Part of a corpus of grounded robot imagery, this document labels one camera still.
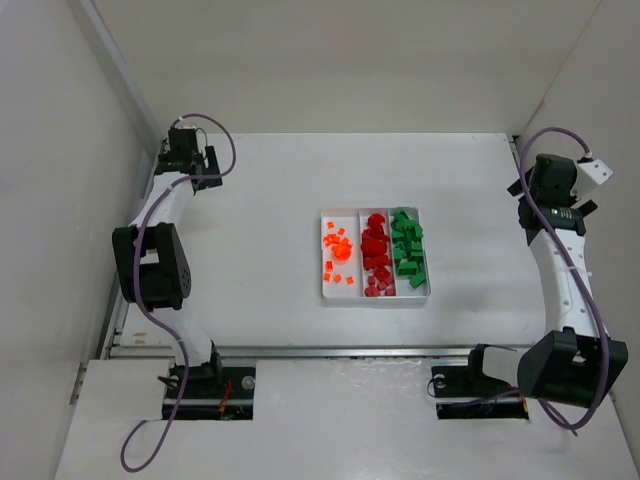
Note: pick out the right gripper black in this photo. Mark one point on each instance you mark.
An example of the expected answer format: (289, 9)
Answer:
(520, 185)

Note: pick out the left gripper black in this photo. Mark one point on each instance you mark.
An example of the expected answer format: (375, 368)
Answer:
(211, 168)

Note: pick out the red round flower lego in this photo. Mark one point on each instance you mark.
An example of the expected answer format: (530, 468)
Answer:
(371, 247)

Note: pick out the dark red long lego brick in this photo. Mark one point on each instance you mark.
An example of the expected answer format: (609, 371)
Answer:
(371, 263)

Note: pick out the red half-round lego base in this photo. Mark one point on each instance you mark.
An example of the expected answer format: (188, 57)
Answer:
(376, 220)

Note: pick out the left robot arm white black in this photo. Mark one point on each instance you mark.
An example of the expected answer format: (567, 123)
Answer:
(151, 263)

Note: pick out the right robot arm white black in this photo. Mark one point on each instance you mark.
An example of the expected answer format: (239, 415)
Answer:
(575, 363)

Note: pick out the green lego brick in tray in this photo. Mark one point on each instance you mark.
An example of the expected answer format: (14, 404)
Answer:
(417, 280)

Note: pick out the orange round lego piece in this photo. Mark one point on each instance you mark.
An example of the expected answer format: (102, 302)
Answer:
(342, 250)

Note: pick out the white three-compartment tray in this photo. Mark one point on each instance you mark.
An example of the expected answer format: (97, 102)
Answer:
(381, 287)

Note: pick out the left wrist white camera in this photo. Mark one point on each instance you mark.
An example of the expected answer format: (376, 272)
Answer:
(182, 123)

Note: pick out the wrist white camera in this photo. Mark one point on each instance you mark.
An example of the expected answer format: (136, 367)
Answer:
(591, 174)
(182, 123)

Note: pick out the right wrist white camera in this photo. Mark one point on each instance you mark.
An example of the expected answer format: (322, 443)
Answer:
(591, 174)

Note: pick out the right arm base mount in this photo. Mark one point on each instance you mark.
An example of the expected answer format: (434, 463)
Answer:
(465, 392)

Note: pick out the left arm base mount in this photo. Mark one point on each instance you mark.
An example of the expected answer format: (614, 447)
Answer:
(216, 391)

